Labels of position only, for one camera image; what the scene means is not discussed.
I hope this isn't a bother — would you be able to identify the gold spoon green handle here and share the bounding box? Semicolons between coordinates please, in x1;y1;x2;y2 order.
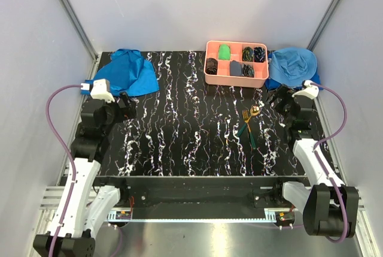
237;105;260;137

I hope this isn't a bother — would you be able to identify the gold fork green handle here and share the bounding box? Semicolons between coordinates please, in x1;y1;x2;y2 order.
243;110;256;150

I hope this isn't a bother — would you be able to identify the blue cloth napkin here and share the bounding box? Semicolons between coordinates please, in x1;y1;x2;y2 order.
94;49;159;97

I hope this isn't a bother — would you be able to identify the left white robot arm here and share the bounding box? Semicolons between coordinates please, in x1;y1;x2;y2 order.
33;92;136;256

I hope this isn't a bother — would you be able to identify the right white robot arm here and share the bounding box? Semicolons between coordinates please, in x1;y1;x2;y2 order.
268;80;359;243

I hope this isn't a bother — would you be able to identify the blue folded cloth bag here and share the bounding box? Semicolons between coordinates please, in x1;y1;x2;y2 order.
265;72;321;90

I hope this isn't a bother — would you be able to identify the light blue bucket hat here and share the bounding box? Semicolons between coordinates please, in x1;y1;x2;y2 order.
269;47;317;87

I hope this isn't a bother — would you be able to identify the dark floral rolled tie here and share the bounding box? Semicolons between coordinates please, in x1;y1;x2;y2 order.
242;64;254;78

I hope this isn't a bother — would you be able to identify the navy dotted rolled tie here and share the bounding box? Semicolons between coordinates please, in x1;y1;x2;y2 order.
254;46;266;63

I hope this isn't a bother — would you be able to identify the grey rolled cloth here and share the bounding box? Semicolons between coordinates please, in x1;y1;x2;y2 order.
230;61;242;77

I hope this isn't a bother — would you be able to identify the green patterned rolled tie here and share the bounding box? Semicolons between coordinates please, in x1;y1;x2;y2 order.
242;46;254;62

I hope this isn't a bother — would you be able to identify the pink compartment tray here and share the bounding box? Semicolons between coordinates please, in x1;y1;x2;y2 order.
203;41;269;88

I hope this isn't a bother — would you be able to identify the green rolled cloth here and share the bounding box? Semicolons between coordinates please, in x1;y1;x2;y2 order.
218;44;231;61

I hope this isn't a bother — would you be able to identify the dark patterned rolled tie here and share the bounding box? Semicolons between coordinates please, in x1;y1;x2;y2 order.
205;58;218;75

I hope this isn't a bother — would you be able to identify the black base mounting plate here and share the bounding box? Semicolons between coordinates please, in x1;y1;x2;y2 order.
95;176;309;221

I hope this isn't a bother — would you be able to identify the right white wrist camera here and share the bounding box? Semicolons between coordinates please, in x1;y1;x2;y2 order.
292;80;320;100

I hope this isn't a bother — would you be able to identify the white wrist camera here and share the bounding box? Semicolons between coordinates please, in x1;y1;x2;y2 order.
292;80;320;100
81;78;115;103

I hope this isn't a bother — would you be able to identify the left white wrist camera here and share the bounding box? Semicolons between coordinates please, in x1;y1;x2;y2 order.
81;78;115;103

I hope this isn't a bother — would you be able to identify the right aluminium frame post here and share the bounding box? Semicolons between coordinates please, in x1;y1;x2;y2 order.
307;0;342;51

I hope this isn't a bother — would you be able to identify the aluminium frame post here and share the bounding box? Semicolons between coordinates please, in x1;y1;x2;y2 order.
59;0;98;61
307;0;342;51

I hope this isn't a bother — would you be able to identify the left aluminium frame post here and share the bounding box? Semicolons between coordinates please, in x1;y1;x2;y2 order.
59;0;98;61

